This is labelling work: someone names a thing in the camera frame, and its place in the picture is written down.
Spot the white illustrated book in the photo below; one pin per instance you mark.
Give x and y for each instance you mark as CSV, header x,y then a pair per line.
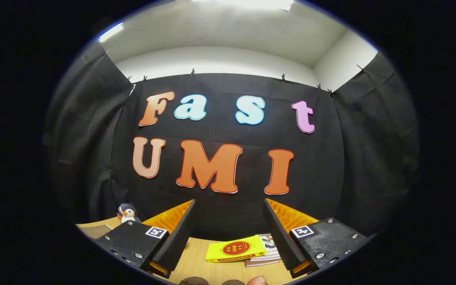
x,y
269,244

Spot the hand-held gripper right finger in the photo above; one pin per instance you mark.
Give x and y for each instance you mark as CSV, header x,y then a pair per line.
x,y
281,241

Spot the yellow book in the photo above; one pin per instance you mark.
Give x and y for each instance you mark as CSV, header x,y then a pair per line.
x,y
236,249

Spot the penguin plush toy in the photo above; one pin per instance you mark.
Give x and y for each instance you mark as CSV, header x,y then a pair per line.
x,y
127,213

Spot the brown book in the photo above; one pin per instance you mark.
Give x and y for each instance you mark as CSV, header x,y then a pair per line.
x,y
259,262

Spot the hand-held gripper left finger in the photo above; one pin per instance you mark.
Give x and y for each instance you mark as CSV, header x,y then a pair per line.
x,y
180,237

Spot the ceiling light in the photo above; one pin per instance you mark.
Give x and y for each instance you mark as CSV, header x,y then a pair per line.
x,y
111,31
244,3

